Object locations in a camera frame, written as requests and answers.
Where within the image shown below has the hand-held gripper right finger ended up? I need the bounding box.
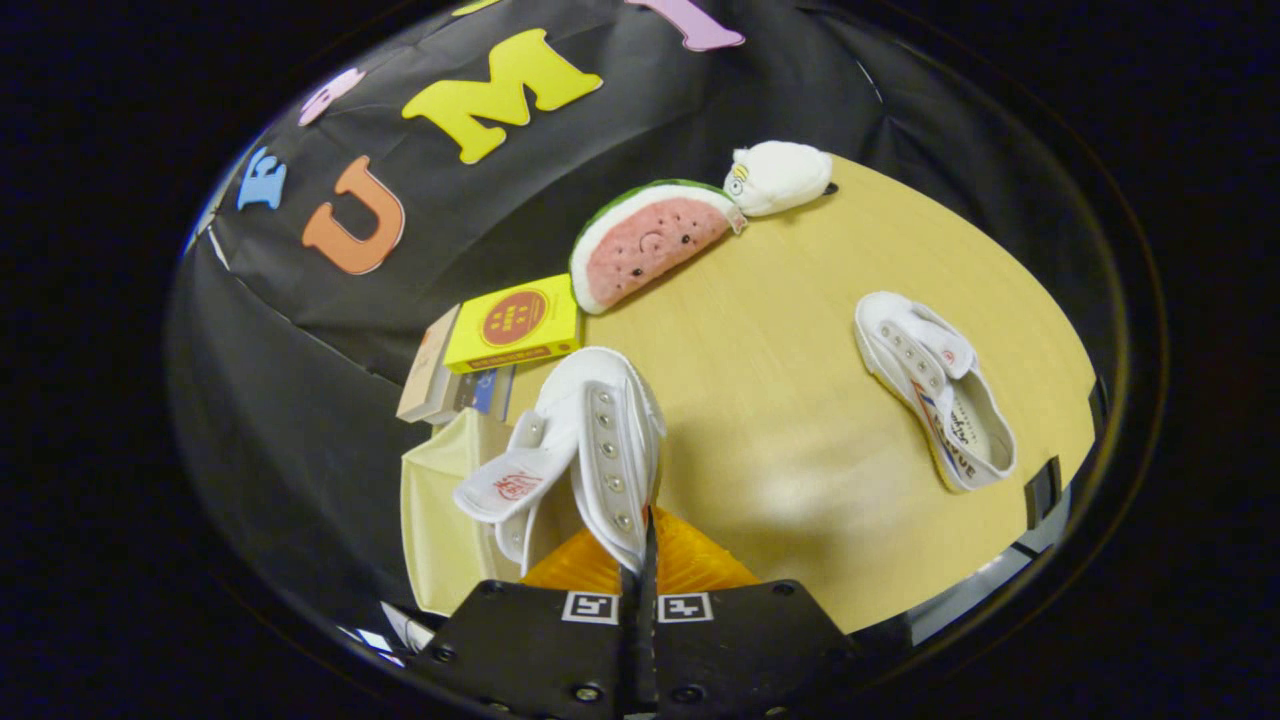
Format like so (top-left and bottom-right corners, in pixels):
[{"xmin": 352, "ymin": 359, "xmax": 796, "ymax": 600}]
[{"xmin": 642, "ymin": 505, "xmax": 863, "ymax": 717}]

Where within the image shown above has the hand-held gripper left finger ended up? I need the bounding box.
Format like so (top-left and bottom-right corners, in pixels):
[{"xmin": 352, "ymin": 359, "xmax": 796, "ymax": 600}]
[{"xmin": 405, "ymin": 528, "xmax": 646, "ymax": 719}]

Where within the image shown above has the cream fabric storage box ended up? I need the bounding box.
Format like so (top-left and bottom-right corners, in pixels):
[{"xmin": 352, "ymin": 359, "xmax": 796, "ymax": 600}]
[{"xmin": 400, "ymin": 408, "xmax": 591, "ymax": 616}]

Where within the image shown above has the white canvas shoe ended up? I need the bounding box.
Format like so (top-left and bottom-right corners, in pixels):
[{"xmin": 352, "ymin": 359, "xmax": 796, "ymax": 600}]
[
  {"xmin": 453, "ymin": 347, "xmax": 667, "ymax": 576},
  {"xmin": 855, "ymin": 291, "xmax": 1018, "ymax": 494}
]

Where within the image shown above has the white paper sheet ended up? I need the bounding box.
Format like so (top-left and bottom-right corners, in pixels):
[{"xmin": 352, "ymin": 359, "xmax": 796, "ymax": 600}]
[{"xmin": 340, "ymin": 600, "xmax": 437, "ymax": 663}]

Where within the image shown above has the blue book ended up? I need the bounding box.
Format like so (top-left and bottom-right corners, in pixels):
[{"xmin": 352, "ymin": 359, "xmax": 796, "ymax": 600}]
[{"xmin": 470, "ymin": 365, "xmax": 517, "ymax": 421}]

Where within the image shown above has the grey book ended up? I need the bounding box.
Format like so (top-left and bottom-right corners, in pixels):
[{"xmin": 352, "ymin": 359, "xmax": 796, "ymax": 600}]
[{"xmin": 430, "ymin": 368, "xmax": 477, "ymax": 426}]

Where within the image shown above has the yellow book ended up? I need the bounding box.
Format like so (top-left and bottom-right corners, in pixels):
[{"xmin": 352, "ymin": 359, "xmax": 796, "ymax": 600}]
[{"xmin": 444, "ymin": 274, "xmax": 581, "ymax": 375}]

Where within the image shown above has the watermelon slice plush toy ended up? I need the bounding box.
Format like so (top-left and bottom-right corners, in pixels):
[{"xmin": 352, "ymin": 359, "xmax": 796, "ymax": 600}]
[{"xmin": 569, "ymin": 179, "xmax": 747, "ymax": 316}]

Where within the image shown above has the white plush toy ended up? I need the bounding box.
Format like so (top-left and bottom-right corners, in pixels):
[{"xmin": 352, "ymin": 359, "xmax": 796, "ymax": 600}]
[{"xmin": 724, "ymin": 140, "xmax": 834, "ymax": 218}]

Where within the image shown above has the black table bracket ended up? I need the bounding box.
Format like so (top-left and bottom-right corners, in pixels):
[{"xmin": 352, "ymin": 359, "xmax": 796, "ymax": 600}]
[{"xmin": 1024, "ymin": 457, "xmax": 1062, "ymax": 532}]

